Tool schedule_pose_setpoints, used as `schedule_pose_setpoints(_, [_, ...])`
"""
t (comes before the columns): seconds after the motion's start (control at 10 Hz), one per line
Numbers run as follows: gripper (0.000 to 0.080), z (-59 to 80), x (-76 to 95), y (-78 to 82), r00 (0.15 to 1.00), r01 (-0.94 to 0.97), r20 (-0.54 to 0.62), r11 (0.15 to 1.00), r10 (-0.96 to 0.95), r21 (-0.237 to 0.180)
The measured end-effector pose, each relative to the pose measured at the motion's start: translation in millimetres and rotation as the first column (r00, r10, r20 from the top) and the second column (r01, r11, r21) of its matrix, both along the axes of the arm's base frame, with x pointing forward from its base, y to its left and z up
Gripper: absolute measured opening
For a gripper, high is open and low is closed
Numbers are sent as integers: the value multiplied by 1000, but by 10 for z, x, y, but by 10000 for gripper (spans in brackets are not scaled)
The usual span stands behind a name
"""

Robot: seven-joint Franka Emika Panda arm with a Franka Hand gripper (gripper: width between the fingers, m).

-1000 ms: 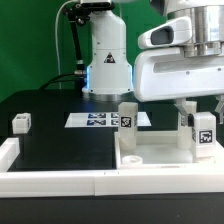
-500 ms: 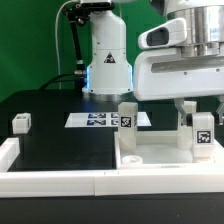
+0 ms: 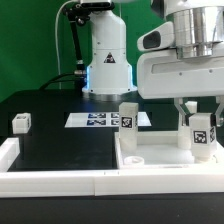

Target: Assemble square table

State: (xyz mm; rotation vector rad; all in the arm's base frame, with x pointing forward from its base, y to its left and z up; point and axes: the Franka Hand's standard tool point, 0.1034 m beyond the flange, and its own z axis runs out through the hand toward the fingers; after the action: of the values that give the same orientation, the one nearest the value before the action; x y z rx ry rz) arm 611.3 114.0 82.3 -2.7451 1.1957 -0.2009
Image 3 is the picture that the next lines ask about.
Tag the white marker tag sheet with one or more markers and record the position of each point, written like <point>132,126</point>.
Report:
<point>101,119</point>

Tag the white U-shaped obstacle fence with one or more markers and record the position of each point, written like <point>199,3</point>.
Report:
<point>104,182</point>

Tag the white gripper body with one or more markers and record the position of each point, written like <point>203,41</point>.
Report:
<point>160,74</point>

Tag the black camera on mount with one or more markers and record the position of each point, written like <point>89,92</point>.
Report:
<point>96,4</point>

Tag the white square tabletop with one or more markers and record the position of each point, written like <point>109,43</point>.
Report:
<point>155,149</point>

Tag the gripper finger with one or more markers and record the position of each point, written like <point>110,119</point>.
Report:
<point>180,104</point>
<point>219,112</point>

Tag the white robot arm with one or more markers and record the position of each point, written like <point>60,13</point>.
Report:
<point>183,57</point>

